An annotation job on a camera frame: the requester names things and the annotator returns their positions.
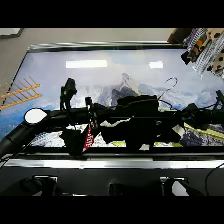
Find black garment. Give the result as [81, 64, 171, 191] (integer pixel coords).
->
[59, 94, 185, 158]

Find heap of clothes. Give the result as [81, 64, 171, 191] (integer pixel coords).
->
[167, 28, 224, 80]

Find wooden rack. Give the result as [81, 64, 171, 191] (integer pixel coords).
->
[0, 75, 43, 112]

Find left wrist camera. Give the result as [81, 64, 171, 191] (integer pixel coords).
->
[59, 77, 79, 113]

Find silver frame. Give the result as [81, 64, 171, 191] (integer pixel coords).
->
[0, 151, 224, 197]

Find black cable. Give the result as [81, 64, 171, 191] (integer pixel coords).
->
[204, 162, 224, 197]

